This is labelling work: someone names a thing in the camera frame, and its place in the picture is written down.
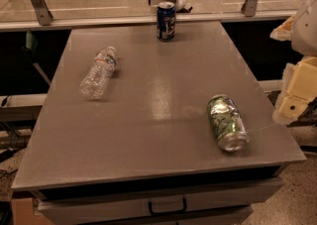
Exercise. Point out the green soda can lying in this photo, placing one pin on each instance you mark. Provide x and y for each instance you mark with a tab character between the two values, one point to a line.
226	123

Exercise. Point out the left metal bracket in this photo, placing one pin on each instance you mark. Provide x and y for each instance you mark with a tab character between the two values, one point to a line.
42	11

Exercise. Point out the grey table drawer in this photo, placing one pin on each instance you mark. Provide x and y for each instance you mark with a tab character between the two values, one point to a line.
225	203

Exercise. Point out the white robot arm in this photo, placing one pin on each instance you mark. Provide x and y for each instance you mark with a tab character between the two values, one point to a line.
301	30

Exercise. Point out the blue soda can upright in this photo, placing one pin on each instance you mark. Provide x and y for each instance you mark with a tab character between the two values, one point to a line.
166	15

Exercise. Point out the metal rail behind table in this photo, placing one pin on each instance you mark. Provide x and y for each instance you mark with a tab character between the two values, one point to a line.
66	24

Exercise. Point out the clear plastic water bottle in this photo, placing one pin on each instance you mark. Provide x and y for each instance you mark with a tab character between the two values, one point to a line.
98	76

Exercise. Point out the black drawer handle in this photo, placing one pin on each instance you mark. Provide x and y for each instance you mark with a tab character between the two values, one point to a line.
167	206

